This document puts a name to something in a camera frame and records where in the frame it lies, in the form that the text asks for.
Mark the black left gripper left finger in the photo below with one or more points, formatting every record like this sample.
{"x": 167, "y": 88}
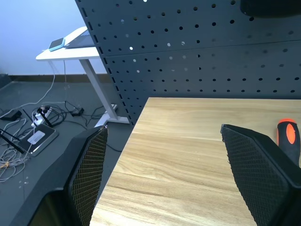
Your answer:
{"x": 58, "y": 179}

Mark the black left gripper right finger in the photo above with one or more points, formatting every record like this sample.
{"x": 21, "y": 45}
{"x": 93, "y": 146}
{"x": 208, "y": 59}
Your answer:
{"x": 261, "y": 174}

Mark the dark perforated pegboard panel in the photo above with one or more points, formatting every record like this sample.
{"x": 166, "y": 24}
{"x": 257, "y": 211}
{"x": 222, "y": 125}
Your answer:
{"x": 188, "y": 54}

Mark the black wifi router with antennas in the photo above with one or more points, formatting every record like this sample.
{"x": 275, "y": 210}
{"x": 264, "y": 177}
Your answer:
{"x": 35, "y": 140}

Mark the white power strip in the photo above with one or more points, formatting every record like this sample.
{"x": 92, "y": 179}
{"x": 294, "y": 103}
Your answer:
{"x": 40, "y": 115}

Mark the black power adapter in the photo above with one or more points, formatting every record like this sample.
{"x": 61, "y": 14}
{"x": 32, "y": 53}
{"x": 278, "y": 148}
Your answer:
{"x": 77, "y": 111}

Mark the small black box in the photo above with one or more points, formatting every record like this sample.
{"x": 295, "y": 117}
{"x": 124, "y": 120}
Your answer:
{"x": 11, "y": 115}

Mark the white side table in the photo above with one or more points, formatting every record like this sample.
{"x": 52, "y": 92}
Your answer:
{"x": 91, "y": 61}

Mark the phone in light blue case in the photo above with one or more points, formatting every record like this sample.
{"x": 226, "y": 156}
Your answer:
{"x": 57, "y": 44}

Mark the grey laptop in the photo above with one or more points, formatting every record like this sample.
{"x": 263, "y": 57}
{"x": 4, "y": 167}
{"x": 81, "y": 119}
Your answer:
{"x": 80, "y": 40}

